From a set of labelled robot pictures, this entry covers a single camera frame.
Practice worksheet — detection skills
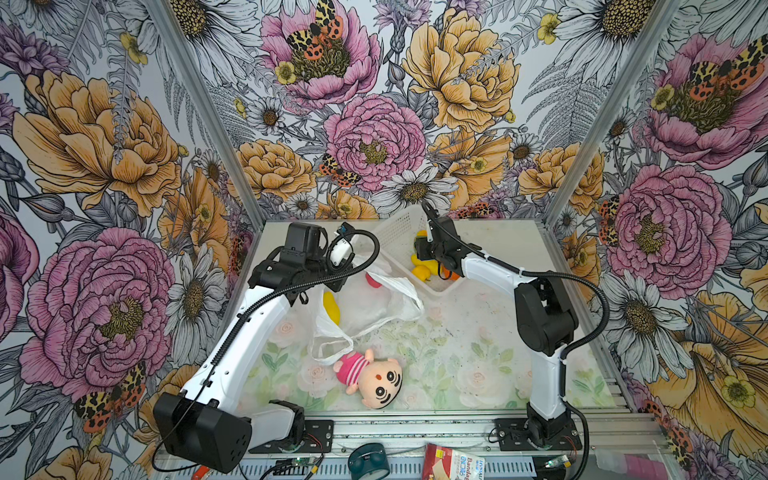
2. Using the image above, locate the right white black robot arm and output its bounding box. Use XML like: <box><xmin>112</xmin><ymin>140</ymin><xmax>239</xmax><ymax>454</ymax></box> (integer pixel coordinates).
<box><xmin>414</xmin><ymin>206</ymin><xmax>578</xmax><ymax>449</ymax></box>

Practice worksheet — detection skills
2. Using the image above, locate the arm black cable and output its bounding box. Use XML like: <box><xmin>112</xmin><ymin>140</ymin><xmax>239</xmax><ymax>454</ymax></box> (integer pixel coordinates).
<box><xmin>421</xmin><ymin>203</ymin><xmax>612</xmax><ymax>480</ymax></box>
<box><xmin>149</xmin><ymin>229</ymin><xmax>383</xmax><ymax>475</ymax></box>

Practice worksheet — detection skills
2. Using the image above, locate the white plastic mesh basket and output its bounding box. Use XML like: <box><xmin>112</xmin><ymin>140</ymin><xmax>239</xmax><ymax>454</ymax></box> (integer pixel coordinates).
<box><xmin>373</xmin><ymin>205</ymin><xmax>464</xmax><ymax>297</ymax></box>

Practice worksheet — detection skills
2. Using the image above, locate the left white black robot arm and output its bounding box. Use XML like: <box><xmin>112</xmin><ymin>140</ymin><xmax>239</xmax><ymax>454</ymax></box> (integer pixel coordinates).
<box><xmin>152</xmin><ymin>222</ymin><xmax>356</xmax><ymax>472</ymax></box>

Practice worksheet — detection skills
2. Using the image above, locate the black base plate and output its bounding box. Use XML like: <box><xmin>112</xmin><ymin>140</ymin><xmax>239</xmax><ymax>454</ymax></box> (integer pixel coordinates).
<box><xmin>248</xmin><ymin>419</ymin><xmax>335</xmax><ymax>454</ymax></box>
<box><xmin>493</xmin><ymin>412</ymin><xmax>582</xmax><ymax>452</ymax></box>

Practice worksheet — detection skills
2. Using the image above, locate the yellow mango fruit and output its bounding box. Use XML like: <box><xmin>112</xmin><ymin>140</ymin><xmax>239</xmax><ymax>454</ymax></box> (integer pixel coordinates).
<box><xmin>411</xmin><ymin>265</ymin><xmax>432</xmax><ymax>282</ymax></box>

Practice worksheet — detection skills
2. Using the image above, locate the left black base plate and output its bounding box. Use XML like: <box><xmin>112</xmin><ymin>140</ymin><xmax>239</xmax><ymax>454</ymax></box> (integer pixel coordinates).
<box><xmin>248</xmin><ymin>419</ymin><xmax>335</xmax><ymax>454</ymax></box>

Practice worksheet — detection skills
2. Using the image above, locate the red handled tool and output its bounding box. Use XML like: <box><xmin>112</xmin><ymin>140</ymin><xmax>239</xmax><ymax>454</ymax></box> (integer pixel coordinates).
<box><xmin>191</xmin><ymin>466</ymin><xmax>211</xmax><ymax>480</ymax></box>

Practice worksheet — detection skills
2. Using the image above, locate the teal tape roll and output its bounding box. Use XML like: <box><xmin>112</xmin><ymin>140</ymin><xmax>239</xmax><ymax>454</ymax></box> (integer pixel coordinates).
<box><xmin>347</xmin><ymin>443</ymin><xmax>390</xmax><ymax>480</ymax></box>

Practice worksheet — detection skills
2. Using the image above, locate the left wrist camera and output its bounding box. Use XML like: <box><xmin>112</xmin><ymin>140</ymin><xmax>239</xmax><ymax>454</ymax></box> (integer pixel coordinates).
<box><xmin>327</xmin><ymin>222</ymin><xmax>355</xmax><ymax>267</ymax></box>

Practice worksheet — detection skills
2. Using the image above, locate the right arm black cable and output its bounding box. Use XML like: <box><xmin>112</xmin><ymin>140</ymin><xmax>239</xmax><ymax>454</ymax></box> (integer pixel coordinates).
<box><xmin>421</xmin><ymin>203</ymin><xmax>612</xmax><ymax>480</ymax></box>

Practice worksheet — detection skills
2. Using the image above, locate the pink plush doll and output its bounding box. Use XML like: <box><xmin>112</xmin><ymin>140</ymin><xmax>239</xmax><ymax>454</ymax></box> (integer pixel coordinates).
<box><xmin>333</xmin><ymin>349</ymin><xmax>403</xmax><ymax>410</ymax></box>

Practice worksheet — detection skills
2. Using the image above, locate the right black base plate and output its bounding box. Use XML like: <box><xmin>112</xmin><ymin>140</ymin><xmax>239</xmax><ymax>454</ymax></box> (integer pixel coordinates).
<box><xmin>493</xmin><ymin>412</ymin><xmax>582</xmax><ymax>452</ymax></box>

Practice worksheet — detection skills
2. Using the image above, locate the white plastic bag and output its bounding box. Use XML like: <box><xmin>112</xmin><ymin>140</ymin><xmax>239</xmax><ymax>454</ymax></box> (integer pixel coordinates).
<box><xmin>307</xmin><ymin>267</ymin><xmax>425</xmax><ymax>365</ymax></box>

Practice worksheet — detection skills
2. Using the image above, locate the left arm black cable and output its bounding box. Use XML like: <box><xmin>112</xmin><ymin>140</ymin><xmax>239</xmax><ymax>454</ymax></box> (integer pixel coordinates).
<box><xmin>149</xmin><ymin>229</ymin><xmax>383</xmax><ymax>475</ymax></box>

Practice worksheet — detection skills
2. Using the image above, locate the green circuit board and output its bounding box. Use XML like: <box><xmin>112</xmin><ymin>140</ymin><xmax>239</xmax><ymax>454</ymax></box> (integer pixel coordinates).
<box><xmin>275</xmin><ymin>456</ymin><xmax>324</xmax><ymax>470</ymax></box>

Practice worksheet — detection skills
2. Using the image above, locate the aluminium front rail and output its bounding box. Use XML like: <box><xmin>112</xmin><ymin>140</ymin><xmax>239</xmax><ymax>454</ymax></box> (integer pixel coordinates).
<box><xmin>157</xmin><ymin>413</ymin><xmax>667</xmax><ymax>457</ymax></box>

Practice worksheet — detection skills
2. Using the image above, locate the small yellow fruit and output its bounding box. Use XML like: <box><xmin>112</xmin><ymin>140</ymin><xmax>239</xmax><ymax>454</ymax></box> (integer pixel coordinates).
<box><xmin>323</xmin><ymin>291</ymin><xmax>341</xmax><ymax>326</ymax></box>

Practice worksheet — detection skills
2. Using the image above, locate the red white bandage box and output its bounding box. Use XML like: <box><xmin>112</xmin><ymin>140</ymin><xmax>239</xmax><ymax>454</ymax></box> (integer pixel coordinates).
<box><xmin>421</xmin><ymin>443</ymin><xmax>486</xmax><ymax>480</ymax></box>

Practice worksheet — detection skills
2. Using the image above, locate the red fruit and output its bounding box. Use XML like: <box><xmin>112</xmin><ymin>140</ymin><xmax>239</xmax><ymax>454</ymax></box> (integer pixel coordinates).
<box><xmin>365</xmin><ymin>273</ymin><xmax>382</xmax><ymax>289</ymax></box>

